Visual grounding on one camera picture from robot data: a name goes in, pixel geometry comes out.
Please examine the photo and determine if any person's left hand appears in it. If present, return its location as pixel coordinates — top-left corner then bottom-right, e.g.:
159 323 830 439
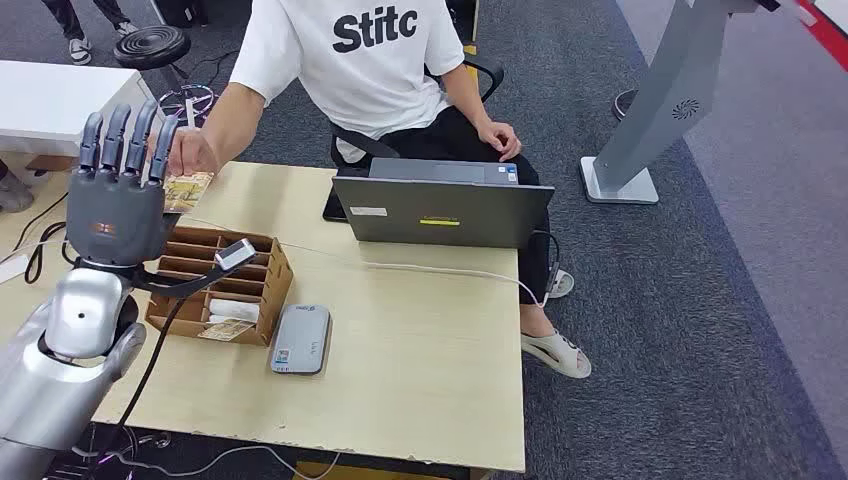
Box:
475 119 523 163

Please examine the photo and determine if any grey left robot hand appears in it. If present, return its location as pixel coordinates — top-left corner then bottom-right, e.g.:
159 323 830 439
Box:
66 100 181 268

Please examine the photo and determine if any person's right hand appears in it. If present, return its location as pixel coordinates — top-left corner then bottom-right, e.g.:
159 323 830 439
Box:
168 127 221 178

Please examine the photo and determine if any seated person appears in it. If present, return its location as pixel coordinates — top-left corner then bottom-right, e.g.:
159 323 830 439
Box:
148 0 593 380

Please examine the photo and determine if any wooden card organizer box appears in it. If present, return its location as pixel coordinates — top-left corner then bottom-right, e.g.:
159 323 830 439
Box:
144 226 295 348

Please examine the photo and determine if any standing person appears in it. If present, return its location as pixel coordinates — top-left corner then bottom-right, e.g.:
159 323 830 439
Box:
40 0 140 66

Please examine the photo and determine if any grey laptop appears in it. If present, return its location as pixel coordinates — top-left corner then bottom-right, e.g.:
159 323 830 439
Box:
331 157 556 250

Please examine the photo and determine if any grey rounded object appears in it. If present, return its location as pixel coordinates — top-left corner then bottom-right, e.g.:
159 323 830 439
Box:
0 168 34 215

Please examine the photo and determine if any black round stool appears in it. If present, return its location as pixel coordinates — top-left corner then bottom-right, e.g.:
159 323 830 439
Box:
113 25 220 127

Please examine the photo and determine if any white flat adapter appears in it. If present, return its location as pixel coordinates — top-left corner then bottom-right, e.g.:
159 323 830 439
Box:
0 253 31 286

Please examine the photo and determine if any white cabinet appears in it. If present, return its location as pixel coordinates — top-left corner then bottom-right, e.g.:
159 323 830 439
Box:
0 59 158 158

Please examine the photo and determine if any black round floor base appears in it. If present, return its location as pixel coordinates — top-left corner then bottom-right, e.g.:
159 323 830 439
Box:
612 89 641 123

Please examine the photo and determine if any black bag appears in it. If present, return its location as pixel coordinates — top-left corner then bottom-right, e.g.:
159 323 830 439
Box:
155 0 210 28

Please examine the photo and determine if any white cards stack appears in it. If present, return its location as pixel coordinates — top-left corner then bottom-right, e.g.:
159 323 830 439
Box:
207 299 261 325

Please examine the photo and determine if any grey kiosk stand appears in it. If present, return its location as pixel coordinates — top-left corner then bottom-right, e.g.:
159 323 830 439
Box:
579 0 783 205

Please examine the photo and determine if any black desk cable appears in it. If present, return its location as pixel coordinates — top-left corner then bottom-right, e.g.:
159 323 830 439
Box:
13 192 77 286

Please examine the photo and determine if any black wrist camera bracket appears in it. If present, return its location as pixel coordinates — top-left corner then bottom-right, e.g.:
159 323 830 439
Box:
134 263 230 299

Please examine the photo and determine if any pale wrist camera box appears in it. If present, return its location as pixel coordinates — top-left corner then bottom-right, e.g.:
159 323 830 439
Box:
213 238 258 272

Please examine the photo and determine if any thin white cable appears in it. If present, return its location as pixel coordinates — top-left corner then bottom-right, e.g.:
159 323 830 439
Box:
177 215 552 309

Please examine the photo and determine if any black laptop cable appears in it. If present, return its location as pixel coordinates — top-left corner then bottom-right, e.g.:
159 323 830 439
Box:
529 229 563 297

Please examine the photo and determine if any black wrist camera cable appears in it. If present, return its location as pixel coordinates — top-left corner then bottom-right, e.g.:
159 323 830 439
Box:
82 296 190 480

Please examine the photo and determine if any white cable under desk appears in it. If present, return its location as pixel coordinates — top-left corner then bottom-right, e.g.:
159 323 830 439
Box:
115 445 342 480

